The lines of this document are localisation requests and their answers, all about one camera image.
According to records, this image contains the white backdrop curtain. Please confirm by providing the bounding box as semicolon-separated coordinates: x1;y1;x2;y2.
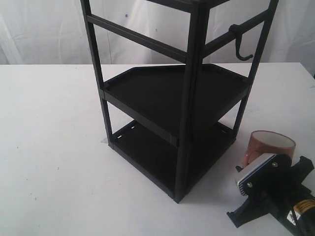
0;0;315;71

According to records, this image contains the clear tape piece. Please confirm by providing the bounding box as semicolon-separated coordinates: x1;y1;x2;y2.
101;138;108;144

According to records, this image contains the terracotta pink mug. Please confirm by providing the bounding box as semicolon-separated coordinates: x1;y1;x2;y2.
242;130;296;168

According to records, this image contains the black metal hook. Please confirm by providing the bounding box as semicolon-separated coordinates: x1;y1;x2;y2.
228;24;253;61

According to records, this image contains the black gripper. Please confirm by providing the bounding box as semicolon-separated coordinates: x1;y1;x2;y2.
227;154;315;236

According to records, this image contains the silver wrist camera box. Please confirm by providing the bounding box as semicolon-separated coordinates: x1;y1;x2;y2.
235;153;276;196

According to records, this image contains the black three-tier shelf rack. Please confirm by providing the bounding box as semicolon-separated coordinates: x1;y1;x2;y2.
81;0;278;203

